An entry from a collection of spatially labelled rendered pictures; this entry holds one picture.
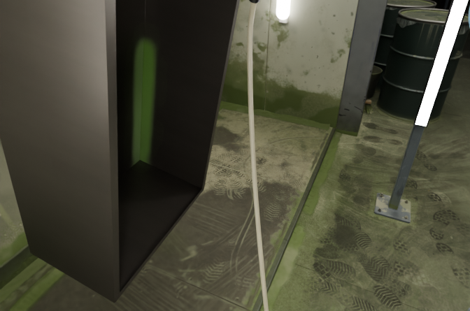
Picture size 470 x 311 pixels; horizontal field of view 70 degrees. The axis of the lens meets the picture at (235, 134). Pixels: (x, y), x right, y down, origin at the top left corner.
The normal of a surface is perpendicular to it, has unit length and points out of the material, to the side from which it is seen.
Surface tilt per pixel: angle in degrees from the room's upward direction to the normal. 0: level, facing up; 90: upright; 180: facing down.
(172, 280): 0
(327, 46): 90
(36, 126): 90
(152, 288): 0
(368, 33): 90
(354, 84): 90
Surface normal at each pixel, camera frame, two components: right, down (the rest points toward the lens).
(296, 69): -0.43, 0.46
